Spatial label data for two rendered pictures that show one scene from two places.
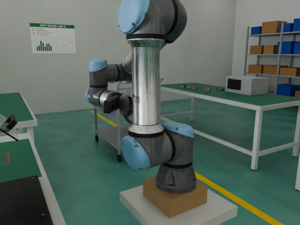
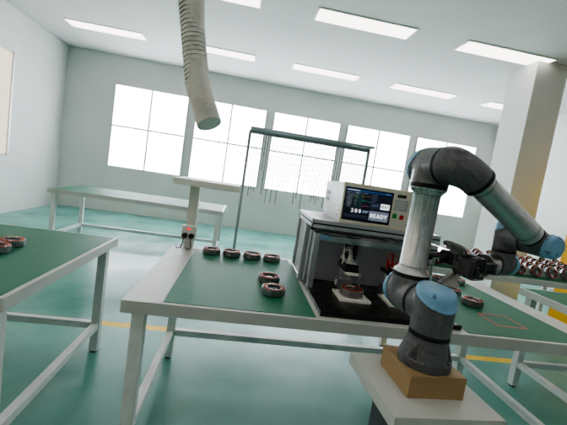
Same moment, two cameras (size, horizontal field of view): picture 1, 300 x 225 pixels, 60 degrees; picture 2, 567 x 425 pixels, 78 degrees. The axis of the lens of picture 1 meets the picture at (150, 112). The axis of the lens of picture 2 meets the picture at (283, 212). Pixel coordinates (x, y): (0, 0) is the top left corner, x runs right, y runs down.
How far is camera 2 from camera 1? 1.47 m
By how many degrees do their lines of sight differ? 110
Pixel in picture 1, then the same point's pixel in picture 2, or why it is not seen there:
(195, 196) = (399, 370)
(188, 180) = (404, 346)
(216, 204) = (402, 403)
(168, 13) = (424, 164)
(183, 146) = (412, 303)
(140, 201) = not seen: hidden behind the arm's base
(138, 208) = not seen: hidden behind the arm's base
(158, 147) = (393, 285)
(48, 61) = not seen: outside the picture
